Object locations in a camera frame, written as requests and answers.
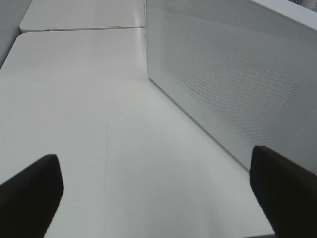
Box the white microwave door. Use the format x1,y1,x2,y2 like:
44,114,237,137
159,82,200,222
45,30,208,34
146,0,317,173

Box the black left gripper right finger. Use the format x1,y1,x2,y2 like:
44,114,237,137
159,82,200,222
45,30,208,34
249,146,317,238

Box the white adjoining table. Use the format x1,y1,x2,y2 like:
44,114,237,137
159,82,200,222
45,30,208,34
19,0,146,33

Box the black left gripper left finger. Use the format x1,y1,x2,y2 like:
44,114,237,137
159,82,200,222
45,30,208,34
0,154,64,238

